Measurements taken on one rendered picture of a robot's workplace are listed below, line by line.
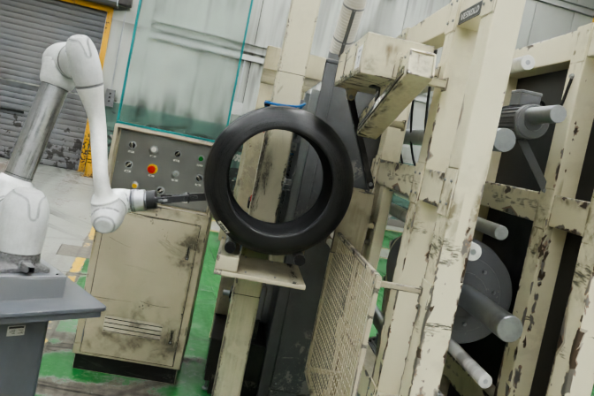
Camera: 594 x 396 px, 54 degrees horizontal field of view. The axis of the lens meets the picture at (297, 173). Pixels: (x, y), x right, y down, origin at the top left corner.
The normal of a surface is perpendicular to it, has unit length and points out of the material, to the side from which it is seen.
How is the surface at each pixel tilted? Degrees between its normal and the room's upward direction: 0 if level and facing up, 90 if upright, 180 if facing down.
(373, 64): 90
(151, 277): 92
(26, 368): 90
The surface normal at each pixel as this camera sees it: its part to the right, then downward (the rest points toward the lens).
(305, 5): 0.08, 0.07
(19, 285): 0.68, 0.18
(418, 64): 0.15, -0.23
